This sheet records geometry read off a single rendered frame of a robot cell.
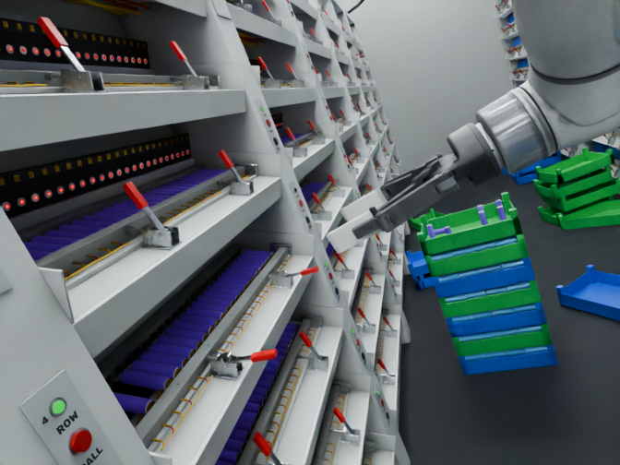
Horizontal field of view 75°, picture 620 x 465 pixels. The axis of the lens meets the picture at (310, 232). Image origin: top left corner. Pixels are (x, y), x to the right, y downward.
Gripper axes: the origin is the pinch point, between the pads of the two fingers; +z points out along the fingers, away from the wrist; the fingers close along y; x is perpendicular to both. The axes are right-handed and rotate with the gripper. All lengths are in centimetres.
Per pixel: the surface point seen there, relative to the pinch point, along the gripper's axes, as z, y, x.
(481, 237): -12, 72, -39
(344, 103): 17, 170, 22
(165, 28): 20, 30, 49
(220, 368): 22.6, -13.2, -5.9
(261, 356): 16.2, -12.8, -7.0
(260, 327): 22.3, -0.6, -7.6
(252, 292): 24.1, 5.9, -3.5
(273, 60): 20, 100, 47
